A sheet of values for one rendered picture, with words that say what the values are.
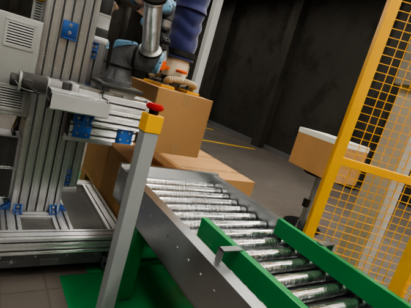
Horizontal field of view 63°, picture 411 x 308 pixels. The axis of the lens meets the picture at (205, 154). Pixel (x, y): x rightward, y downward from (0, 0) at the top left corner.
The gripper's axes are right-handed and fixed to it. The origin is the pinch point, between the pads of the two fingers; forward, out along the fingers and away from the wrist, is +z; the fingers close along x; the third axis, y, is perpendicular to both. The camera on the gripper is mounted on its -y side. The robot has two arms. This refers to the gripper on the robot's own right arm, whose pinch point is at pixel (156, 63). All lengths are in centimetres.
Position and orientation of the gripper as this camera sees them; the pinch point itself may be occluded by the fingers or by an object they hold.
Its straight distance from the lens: 203.3
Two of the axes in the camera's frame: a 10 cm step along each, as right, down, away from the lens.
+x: -8.3, -1.3, -5.4
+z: -2.8, 9.4, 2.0
